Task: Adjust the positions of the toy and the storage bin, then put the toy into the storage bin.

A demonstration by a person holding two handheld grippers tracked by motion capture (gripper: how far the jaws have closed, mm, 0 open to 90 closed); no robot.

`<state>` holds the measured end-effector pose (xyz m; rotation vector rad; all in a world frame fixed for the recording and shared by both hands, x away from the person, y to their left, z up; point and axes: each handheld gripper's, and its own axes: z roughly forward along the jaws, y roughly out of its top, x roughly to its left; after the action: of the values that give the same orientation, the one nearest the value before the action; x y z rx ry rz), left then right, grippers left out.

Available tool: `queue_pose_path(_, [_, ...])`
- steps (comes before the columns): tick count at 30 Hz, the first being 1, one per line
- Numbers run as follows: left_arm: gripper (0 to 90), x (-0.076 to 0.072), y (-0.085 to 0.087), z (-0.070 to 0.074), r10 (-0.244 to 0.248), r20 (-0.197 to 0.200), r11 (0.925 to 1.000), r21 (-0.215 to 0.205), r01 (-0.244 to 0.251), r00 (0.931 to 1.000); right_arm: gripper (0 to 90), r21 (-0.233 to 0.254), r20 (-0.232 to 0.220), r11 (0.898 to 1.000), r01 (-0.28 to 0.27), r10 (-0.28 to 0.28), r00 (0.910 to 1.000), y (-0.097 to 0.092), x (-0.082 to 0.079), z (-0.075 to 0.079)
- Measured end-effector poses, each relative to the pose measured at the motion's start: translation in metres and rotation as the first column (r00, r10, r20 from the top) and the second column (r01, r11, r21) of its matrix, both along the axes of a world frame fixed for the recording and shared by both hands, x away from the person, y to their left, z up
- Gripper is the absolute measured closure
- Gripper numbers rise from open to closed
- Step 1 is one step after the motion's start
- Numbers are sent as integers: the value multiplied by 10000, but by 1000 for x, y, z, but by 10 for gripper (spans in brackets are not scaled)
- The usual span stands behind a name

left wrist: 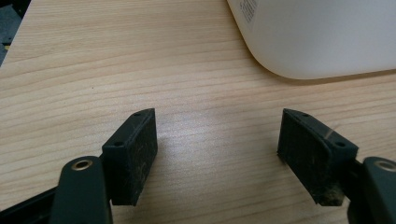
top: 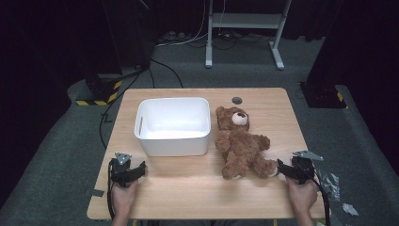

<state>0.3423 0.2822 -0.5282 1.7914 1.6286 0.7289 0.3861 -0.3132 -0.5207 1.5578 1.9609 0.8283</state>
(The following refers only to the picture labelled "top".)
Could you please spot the grey round table grommet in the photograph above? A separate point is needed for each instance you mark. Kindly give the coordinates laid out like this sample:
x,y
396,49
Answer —
x,y
236,100

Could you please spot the black yellow striped stand base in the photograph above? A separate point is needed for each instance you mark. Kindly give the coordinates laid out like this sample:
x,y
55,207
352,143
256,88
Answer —
x,y
103,94

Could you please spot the small silver foil scrap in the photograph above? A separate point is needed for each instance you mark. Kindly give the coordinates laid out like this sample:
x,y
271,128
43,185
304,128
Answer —
x,y
349,209

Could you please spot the white metal stand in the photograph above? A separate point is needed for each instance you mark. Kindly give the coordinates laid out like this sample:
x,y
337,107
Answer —
x,y
246,20

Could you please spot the person's left hand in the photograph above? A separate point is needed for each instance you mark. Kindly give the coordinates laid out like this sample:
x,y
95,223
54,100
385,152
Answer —
x,y
123,197

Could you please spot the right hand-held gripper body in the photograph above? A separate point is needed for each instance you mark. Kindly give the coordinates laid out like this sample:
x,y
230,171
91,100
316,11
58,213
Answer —
x,y
303,168

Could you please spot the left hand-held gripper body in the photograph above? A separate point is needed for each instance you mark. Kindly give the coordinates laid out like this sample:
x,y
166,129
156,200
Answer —
x,y
120,171

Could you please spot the person's right hand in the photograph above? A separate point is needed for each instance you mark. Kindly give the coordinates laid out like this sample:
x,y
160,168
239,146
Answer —
x,y
302,196

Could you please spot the power strip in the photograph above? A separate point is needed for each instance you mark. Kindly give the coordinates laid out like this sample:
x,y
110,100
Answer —
x,y
171,36

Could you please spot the brown teddy bear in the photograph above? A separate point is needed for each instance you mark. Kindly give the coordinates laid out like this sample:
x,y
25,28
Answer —
x,y
240,144

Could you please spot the grey tape piece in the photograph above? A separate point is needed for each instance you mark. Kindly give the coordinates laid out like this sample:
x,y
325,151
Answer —
x,y
98,193

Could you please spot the white plastic bin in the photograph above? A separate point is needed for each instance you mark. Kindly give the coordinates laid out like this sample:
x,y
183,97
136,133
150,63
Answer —
x,y
173,125

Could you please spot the crumpled silver foil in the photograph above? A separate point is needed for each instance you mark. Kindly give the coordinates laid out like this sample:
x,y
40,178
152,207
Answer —
x,y
329,185

